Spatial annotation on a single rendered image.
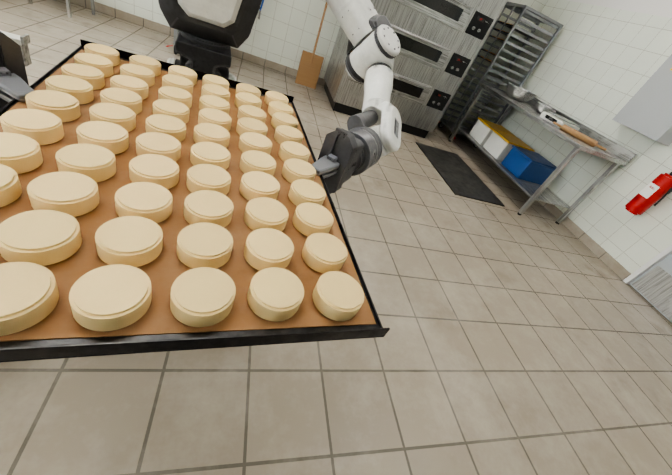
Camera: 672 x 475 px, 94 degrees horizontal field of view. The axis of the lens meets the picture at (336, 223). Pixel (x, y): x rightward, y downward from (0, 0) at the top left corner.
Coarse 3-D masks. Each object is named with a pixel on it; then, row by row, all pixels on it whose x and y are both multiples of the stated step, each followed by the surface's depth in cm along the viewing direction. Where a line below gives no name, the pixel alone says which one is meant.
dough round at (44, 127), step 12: (0, 120) 33; (12, 120) 33; (24, 120) 34; (36, 120) 34; (48, 120) 35; (60, 120) 36; (12, 132) 33; (24, 132) 33; (36, 132) 33; (48, 132) 34; (60, 132) 36
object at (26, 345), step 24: (48, 72) 46; (264, 96) 70; (288, 96) 72; (336, 216) 44; (120, 336) 23; (144, 336) 23; (168, 336) 24; (192, 336) 25; (216, 336) 24; (240, 336) 25; (264, 336) 25; (288, 336) 26; (312, 336) 27; (336, 336) 28; (360, 336) 30; (0, 360) 19; (24, 360) 20
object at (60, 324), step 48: (96, 96) 46; (192, 96) 57; (48, 144) 35; (192, 144) 45; (288, 192) 44; (240, 240) 34; (240, 288) 29; (0, 336) 20; (48, 336) 21; (96, 336) 22
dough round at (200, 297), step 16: (192, 272) 26; (208, 272) 27; (224, 272) 28; (176, 288) 25; (192, 288) 25; (208, 288) 26; (224, 288) 26; (176, 304) 24; (192, 304) 24; (208, 304) 25; (224, 304) 25; (192, 320) 24; (208, 320) 25
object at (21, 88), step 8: (0, 72) 40; (8, 72) 40; (0, 80) 39; (8, 80) 40; (16, 80) 40; (0, 88) 39; (8, 88) 38; (16, 88) 39; (24, 88) 40; (16, 96) 38; (24, 96) 39
